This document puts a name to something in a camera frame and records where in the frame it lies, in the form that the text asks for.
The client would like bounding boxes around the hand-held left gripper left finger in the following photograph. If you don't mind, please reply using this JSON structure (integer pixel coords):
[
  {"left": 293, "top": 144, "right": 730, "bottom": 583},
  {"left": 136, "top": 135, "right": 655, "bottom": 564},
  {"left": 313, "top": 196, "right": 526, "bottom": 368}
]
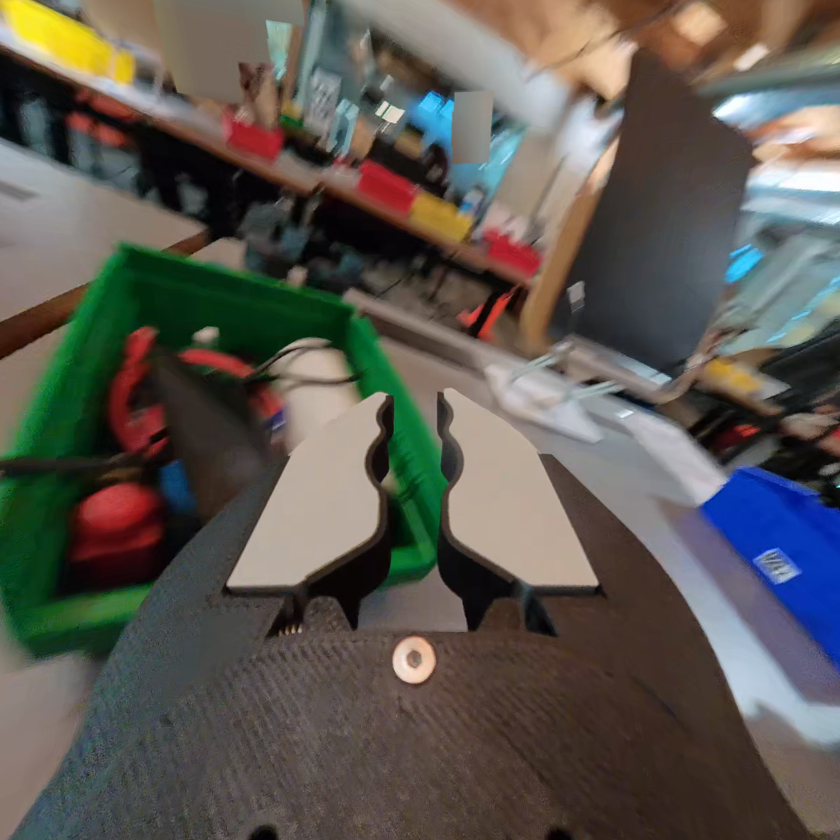
[{"left": 226, "top": 391, "right": 396, "bottom": 596}]

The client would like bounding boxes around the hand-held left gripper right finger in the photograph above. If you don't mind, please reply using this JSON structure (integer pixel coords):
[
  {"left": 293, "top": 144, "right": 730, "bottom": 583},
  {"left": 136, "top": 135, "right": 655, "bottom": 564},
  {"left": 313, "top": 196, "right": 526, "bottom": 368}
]
[{"left": 436, "top": 386, "right": 602, "bottom": 596}]

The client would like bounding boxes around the green plastic bin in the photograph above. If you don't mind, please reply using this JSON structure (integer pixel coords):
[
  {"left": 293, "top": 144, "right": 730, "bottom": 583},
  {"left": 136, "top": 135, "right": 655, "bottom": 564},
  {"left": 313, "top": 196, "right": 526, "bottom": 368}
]
[{"left": 0, "top": 241, "right": 448, "bottom": 659}]

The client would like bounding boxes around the blue labelled plastic bin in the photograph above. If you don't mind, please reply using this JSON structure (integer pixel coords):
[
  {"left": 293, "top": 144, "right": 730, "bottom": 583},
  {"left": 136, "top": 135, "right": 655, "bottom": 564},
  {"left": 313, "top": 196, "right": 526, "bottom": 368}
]
[{"left": 700, "top": 466, "right": 840, "bottom": 672}]

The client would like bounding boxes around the white cylinder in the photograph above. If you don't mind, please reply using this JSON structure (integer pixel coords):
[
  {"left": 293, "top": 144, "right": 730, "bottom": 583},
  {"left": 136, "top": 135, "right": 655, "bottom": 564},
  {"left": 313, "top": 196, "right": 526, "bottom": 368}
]
[{"left": 283, "top": 336, "right": 361, "bottom": 455}]

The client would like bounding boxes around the white metal board stand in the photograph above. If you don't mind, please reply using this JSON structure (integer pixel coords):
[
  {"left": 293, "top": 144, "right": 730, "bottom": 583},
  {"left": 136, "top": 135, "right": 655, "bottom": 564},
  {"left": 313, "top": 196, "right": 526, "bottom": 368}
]
[{"left": 484, "top": 338, "right": 731, "bottom": 508}]

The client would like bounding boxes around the small blue item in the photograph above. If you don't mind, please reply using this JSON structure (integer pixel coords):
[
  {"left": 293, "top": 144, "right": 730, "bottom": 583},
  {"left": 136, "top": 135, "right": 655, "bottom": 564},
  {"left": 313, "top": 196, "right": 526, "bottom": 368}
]
[{"left": 157, "top": 459, "right": 199, "bottom": 518}]

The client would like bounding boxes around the red bin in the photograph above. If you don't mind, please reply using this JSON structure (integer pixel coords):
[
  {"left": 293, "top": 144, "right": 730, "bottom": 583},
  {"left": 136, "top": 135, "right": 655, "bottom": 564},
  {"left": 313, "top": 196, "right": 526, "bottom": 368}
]
[
  {"left": 484, "top": 228, "right": 543, "bottom": 278},
  {"left": 225, "top": 117, "right": 286, "bottom": 163},
  {"left": 356, "top": 159, "right": 419, "bottom": 215}
]

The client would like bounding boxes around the yellow bin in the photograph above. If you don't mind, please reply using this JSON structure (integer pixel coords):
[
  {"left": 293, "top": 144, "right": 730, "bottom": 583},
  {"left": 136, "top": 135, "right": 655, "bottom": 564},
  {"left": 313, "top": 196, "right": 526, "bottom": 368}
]
[
  {"left": 409, "top": 192, "right": 475, "bottom": 245},
  {"left": 0, "top": 0, "right": 137, "bottom": 84}
]

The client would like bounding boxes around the black cable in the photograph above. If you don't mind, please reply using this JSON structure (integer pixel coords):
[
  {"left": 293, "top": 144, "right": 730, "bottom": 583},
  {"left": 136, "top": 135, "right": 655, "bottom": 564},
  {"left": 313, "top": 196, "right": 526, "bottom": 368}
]
[{"left": 249, "top": 338, "right": 363, "bottom": 389}]

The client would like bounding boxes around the red coiled cable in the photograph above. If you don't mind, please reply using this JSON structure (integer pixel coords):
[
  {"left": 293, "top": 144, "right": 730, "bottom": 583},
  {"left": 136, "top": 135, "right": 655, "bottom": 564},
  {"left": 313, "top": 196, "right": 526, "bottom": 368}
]
[{"left": 107, "top": 326, "right": 286, "bottom": 460}]

